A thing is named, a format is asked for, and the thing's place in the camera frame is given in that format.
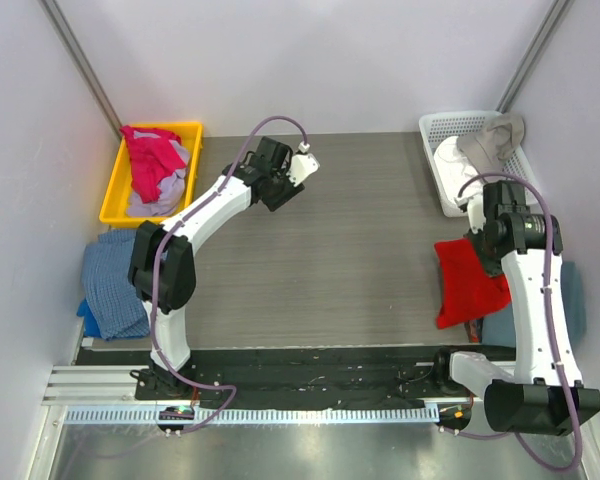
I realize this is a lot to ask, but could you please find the white perforated basket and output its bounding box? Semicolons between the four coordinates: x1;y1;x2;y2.
419;110;539;218

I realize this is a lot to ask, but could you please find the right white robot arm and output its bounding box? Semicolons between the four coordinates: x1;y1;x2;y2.
431;174;600;436

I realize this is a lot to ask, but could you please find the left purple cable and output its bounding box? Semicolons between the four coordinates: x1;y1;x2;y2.
149;116;312;434

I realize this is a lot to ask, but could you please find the pink t shirt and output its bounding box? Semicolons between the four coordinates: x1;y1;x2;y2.
120;125;190;203

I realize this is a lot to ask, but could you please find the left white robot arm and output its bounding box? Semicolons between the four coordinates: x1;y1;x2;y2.
128;137;319;400

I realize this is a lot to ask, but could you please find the red t shirt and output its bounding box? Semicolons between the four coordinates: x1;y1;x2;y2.
434;238;511;329

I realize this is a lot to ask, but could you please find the grey shirt in basket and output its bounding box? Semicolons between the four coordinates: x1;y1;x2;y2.
456;113;525;173

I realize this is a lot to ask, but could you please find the teal folded t shirt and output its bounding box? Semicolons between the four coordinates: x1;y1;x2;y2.
480;261;587;348

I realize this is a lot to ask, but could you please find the white shirt in basket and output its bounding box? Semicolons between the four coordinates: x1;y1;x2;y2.
433;136;478;203

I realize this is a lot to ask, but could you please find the white slotted cable duct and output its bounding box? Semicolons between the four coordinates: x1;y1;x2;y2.
64;404;439;426

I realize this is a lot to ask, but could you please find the yellow plastic bin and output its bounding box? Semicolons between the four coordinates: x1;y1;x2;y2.
99;121;204;229

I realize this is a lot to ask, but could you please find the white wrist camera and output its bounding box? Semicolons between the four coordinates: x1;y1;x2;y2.
454;193;486;234
287;142;320;186

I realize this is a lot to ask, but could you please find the lavender t shirt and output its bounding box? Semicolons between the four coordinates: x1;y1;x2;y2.
126;165;188;218

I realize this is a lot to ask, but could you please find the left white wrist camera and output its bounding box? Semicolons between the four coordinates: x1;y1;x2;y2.
287;142;320;186

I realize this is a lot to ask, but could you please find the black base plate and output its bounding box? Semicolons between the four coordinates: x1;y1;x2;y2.
130;346;469;411

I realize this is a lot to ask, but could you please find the blue checkered shirt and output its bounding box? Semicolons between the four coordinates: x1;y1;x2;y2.
77;229;149;340

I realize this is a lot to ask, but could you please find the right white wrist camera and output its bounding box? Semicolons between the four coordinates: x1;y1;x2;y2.
454;193;486;234

